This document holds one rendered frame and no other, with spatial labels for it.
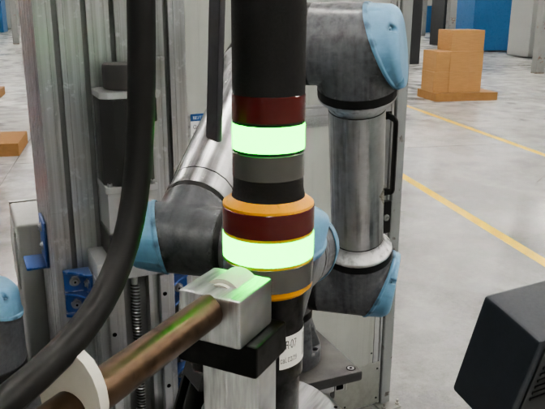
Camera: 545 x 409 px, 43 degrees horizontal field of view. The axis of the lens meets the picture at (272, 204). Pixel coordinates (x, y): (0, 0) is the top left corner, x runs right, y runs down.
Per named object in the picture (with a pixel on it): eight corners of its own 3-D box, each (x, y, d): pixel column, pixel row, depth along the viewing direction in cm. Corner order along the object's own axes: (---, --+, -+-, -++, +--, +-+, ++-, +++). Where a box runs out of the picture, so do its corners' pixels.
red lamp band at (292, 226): (289, 247, 30) (290, 221, 29) (204, 233, 32) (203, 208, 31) (328, 221, 34) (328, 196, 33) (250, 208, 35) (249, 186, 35)
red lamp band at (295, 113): (285, 127, 29) (285, 99, 29) (217, 122, 30) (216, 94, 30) (316, 117, 32) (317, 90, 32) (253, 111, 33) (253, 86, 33)
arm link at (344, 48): (320, 281, 129) (310, -10, 100) (401, 290, 126) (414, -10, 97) (307, 325, 120) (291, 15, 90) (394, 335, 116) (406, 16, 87)
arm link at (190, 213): (234, -13, 101) (104, 222, 68) (307, -14, 99) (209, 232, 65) (246, 54, 109) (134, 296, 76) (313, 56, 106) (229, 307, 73)
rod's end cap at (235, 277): (240, 285, 29) (263, 269, 30) (199, 276, 30) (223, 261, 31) (241, 328, 29) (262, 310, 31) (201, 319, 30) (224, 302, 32)
